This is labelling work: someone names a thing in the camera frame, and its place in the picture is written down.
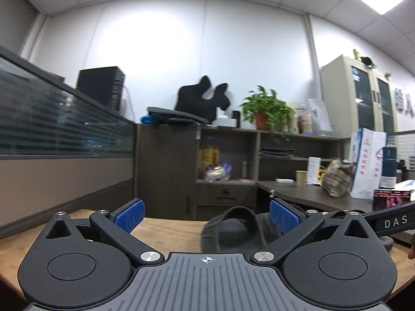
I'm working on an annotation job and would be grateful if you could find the yellow package on shelf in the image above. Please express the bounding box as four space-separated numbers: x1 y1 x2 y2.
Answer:
200 145 219 168

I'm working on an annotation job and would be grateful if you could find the green potted plant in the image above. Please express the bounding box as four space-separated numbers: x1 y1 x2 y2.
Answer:
240 85 295 137

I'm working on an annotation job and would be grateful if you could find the paper coffee cup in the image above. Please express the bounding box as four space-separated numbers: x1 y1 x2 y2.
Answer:
296 171 307 187

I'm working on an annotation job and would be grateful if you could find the person's hand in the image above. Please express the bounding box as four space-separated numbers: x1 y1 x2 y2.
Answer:
408 246 415 260

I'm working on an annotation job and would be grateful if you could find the black computer tower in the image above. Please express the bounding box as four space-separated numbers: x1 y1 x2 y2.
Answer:
76 66 125 112

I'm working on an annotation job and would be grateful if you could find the dark wooden cabinet shelf unit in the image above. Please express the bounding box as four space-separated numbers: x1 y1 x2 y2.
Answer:
135 124 344 221

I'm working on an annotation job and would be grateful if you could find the plaid fabric bag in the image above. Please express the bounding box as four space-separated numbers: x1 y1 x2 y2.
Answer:
322 159 355 199

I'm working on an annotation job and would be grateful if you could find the stack of black folders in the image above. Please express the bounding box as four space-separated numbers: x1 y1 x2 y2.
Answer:
259 147 295 158

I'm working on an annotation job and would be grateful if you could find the black slipper white logo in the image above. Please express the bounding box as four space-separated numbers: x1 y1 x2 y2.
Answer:
200 206 267 256

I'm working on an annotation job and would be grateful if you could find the glass office partition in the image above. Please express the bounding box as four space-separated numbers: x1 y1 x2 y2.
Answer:
1 58 135 157

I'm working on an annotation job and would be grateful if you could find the beige glass door cabinet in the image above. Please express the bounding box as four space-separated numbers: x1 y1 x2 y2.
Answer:
320 55 397 138

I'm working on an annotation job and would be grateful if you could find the black flat seat pad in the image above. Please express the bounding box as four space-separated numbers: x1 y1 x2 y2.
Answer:
147 107 210 125

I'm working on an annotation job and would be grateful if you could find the blue white snack bag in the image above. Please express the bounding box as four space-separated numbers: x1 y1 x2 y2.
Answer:
204 163 232 182

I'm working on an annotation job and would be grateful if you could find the black cylinder speaker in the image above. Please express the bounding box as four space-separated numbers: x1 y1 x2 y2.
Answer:
232 110 240 128

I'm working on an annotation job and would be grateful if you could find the dark blue vacuum bottle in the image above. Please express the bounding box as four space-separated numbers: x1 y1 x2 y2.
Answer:
380 145 397 189

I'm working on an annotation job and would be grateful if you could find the white blue paper bag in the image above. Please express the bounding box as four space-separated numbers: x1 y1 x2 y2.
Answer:
348 128 387 200

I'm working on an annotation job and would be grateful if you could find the white small box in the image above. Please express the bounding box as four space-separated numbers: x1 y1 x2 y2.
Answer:
212 108 237 128

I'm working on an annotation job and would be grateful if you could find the black plush cushion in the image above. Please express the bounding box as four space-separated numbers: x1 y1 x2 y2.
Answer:
175 76 231 124

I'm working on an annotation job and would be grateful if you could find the white power strip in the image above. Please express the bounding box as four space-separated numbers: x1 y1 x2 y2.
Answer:
275 178 295 184

